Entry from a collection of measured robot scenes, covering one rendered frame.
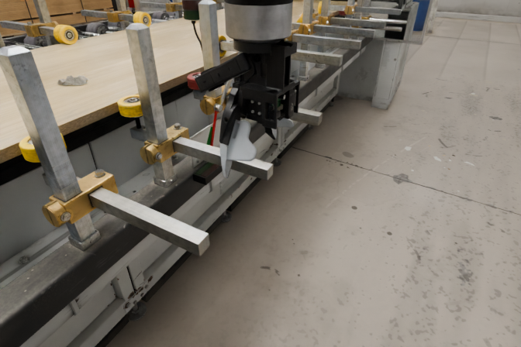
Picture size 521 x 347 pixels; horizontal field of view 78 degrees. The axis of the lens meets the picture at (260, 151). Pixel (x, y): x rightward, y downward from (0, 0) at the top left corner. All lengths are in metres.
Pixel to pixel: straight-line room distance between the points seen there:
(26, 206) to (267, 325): 0.94
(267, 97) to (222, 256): 1.27
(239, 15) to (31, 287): 0.62
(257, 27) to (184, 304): 1.27
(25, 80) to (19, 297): 0.39
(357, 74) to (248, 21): 2.99
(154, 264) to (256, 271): 0.45
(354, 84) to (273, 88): 2.98
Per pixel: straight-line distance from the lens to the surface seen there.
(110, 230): 0.83
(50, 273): 0.80
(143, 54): 0.77
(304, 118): 0.93
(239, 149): 0.48
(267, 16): 0.43
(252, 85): 0.48
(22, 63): 0.64
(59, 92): 1.11
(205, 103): 1.00
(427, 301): 1.65
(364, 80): 3.39
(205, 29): 0.96
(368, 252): 1.74
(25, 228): 0.99
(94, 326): 1.36
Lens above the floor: 1.23
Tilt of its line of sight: 31 degrees down
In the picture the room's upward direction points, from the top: straight up
